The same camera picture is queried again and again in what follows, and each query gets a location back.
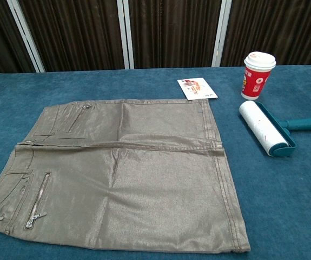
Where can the white card red print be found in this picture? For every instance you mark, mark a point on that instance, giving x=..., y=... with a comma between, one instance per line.
x=197, y=88

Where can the blue velvet table cloth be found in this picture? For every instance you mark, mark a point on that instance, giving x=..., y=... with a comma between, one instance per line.
x=279, y=189

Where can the brown curtain folding screen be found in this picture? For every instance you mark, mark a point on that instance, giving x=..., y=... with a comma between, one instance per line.
x=171, y=32

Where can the red paper cup white lid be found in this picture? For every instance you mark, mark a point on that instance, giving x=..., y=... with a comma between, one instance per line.
x=255, y=81

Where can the shiny taupe folded pants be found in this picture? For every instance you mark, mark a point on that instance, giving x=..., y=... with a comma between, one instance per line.
x=133, y=176

